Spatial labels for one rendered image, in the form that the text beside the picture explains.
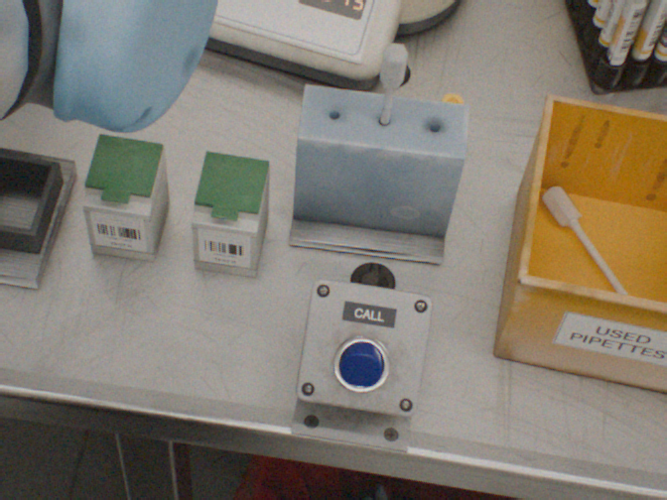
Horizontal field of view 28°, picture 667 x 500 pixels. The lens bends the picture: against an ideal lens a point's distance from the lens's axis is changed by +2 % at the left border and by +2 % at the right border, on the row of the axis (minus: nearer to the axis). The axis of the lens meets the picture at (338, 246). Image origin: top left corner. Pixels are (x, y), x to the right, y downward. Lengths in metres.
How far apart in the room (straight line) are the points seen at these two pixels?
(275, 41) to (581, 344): 0.29
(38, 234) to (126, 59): 0.47
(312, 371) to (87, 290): 0.17
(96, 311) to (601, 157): 0.33
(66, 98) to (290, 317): 0.47
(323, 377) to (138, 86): 0.40
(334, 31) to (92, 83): 0.55
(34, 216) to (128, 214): 0.06
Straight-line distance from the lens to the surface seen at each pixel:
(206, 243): 0.81
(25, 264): 0.84
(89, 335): 0.83
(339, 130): 0.78
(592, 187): 0.88
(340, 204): 0.83
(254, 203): 0.79
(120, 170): 0.80
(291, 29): 0.91
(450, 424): 0.80
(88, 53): 0.36
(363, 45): 0.90
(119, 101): 0.37
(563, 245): 0.87
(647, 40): 0.93
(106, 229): 0.82
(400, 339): 0.74
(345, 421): 0.79
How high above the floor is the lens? 1.61
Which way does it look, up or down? 59 degrees down
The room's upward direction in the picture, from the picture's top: 7 degrees clockwise
